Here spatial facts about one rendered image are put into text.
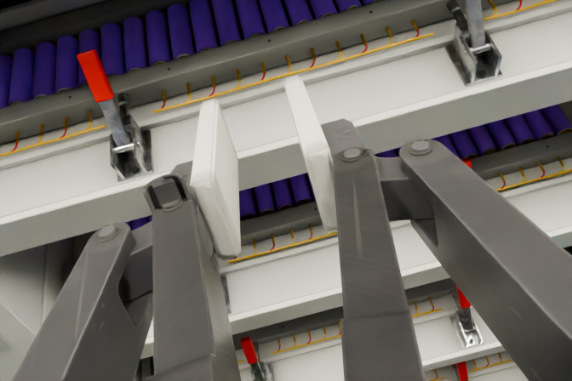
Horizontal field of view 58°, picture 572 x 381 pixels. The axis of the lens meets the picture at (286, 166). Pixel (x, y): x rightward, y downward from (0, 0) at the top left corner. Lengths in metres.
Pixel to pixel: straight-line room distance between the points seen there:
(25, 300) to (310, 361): 0.36
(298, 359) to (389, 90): 0.42
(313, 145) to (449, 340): 0.58
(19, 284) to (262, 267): 0.23
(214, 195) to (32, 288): 0.42
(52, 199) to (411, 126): 0.28
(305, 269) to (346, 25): 0.25
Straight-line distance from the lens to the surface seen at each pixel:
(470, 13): 0.40
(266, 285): 0.54
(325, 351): 0.71
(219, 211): 0.16
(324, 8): 0.44
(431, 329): 0.72
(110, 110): 0.39
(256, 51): 0.41
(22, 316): 0.54
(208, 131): 0.18
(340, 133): 0.17
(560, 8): 0.46
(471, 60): 0.39
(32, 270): 0.57
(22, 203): 0.44
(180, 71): 0.42
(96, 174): 0.42
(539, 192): 0.59
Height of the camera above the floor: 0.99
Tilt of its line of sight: 42 degrees down
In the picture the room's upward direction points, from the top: 17 degrees counter-clockwise
